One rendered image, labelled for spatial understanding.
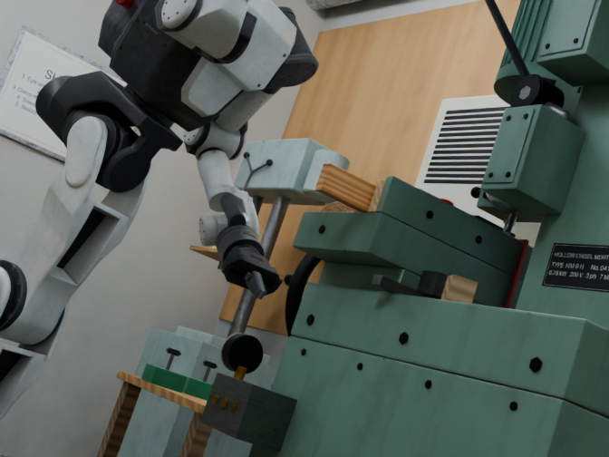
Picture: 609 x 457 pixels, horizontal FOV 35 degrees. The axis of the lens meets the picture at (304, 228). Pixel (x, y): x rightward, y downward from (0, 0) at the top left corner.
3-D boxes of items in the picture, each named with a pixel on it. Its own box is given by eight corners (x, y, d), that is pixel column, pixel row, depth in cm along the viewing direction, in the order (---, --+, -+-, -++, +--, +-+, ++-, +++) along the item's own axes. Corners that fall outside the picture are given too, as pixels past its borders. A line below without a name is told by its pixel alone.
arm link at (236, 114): (178, 111, 222) (235, 52, 209) (223, 129, 230) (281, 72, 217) (183, 150, 216) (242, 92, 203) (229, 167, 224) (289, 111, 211)
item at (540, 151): (525, 214, 133) (548, 134, 135) (562, 214, 127) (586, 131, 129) (476, 188, 128) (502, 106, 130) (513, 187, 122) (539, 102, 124)
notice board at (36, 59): (114, 185, 428) (150, 92, 436) (116, 185, 427) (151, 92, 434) (-20, 125, 392) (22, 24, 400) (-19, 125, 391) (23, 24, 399)
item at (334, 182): (590, 323, 163) (596, 300, 163) (599, 324, 161) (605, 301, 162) (314, 189, 134) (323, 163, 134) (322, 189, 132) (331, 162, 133)
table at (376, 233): (513, 352, 187) (521, 323, 189) (640, 376, 161) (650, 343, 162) (260, 243, 158) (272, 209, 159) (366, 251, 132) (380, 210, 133)
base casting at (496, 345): (487, 410, 172) (501, 362, 173) (792, 493, 123) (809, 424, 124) (286, 334, 150) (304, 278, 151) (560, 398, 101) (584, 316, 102)
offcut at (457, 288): (461, 315, 131) (470, 284, 132) (468, 314, 128) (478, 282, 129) (438, 306, 131) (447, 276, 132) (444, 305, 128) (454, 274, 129)
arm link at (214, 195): (217, 251, 205) (205, 205, 214) (257, 247, 208) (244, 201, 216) (219, 231, 201) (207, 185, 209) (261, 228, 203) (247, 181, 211)
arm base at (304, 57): (227, 31, 206) (262, -4, 200) (266, 42, 216) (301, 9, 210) (253, 87, 201) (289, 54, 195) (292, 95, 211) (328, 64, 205)
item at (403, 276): (492, 358, 172) (498, 337, 173) (581, 376, 154) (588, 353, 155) (316, 285, 152) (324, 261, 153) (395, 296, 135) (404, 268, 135)
